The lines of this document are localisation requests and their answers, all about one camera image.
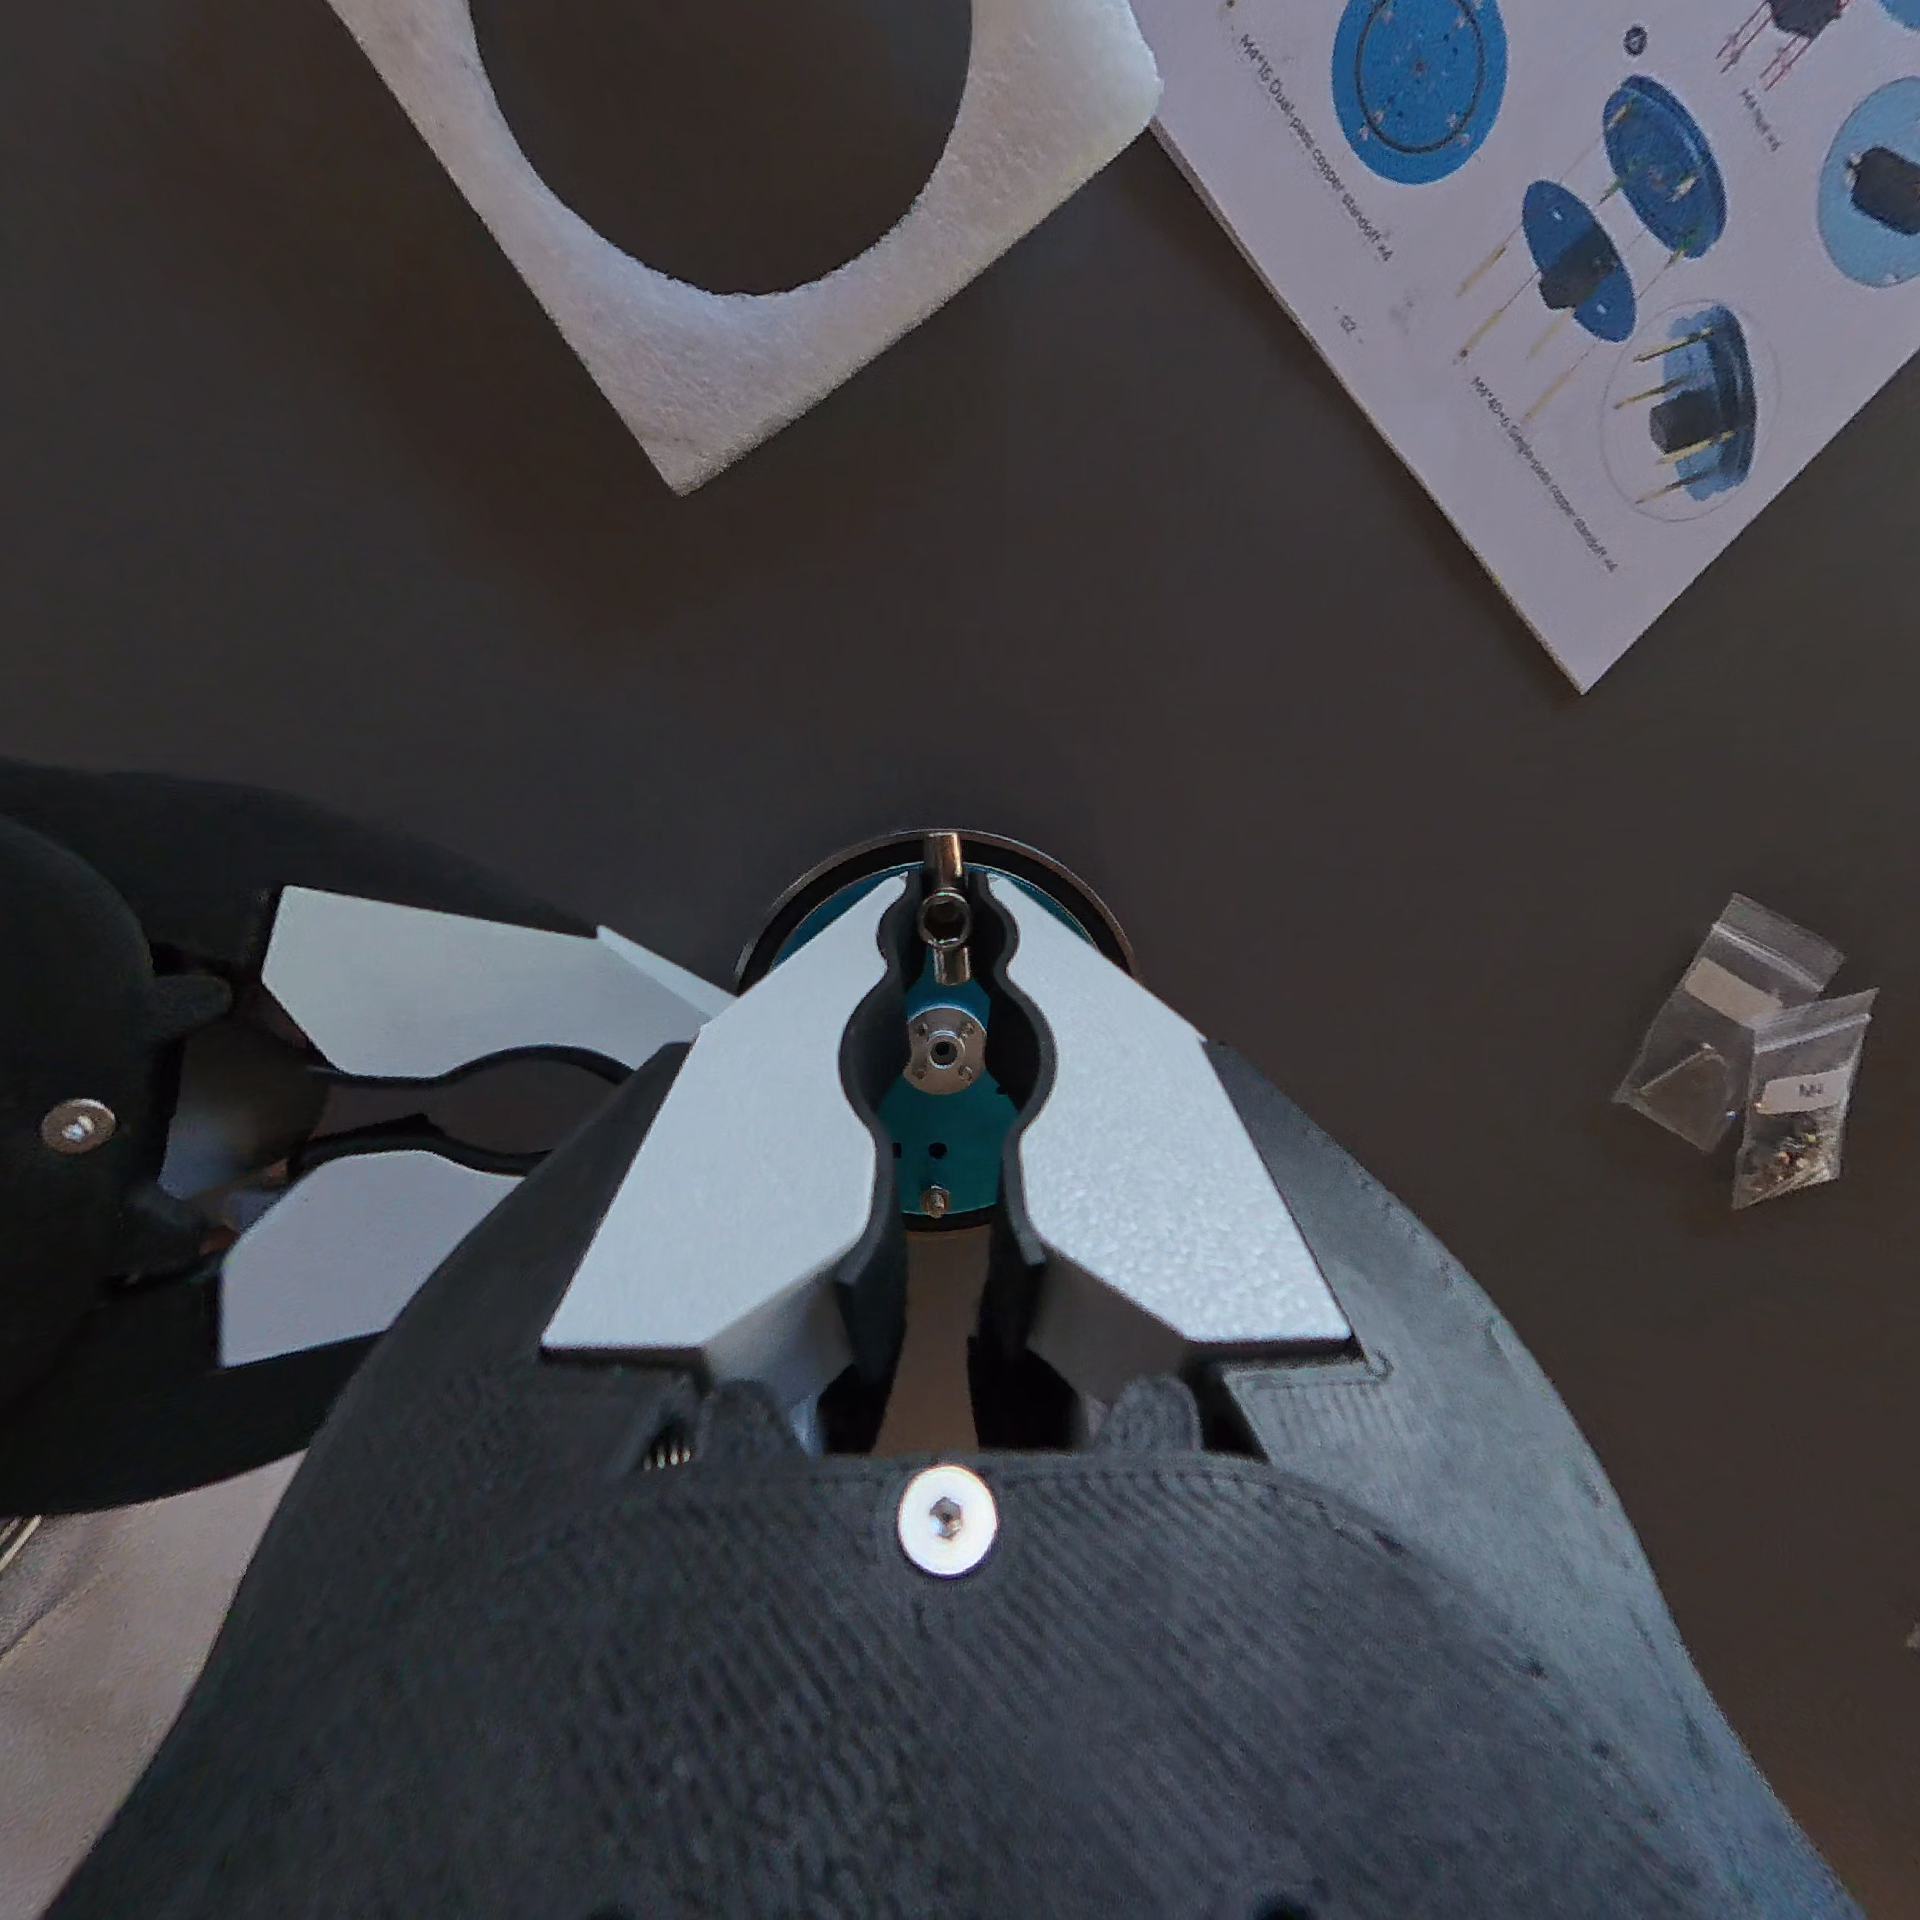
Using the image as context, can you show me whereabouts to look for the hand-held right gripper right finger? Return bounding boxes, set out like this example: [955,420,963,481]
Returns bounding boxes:
[983,870,1356,1349]

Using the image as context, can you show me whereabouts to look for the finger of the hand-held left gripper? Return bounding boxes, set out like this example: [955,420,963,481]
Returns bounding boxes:
[218,1117,548,1369]
[263,885,737,1086]

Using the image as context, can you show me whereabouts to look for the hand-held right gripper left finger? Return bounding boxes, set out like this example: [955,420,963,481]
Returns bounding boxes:
[540,874,912,1414]

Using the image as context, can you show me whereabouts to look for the blue disc with black rim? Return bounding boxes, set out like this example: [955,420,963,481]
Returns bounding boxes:
[737,828,1136,1234]

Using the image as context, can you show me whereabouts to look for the metal cross socket wrench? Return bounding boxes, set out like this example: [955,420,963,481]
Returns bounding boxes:
[920,832,980,993]

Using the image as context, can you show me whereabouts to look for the person's white t-shirt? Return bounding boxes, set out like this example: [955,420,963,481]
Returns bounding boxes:
[0,1440,310,1920]

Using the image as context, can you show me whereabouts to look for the clear plastic parts bag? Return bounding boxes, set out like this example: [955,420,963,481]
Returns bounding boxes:
[1729,989,1882,1213]
[1612,897,1847,1155]

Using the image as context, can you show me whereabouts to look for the white foam sheet with hole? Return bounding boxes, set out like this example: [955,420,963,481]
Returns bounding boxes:
[327,0,1164,496]

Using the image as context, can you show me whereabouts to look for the instruction sheet with blue drawings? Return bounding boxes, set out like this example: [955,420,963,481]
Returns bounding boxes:
[1148,0,1920,694]

